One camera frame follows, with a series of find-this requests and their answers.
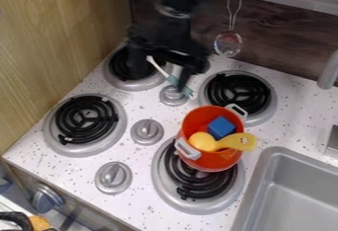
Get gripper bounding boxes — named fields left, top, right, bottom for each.
left=124, top=20, right=211, bottom=90

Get white teal brush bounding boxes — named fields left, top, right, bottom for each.
left=144, top=55, right=199, bottom=100

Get blue block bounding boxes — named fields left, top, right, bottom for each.
left=206, top=115, right=238, bottom=141

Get yellow spoon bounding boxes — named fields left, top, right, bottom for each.
left=187, top=131, right=259, bottom=153

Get toy stove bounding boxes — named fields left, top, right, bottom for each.
left=42, top=44, right=279, bottom=216

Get orange pot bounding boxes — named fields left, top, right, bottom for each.
left=173, top=103, right=251, bottom=173

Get toy sink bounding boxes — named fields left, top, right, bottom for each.
left=229, top=145, right=338, bottom=231

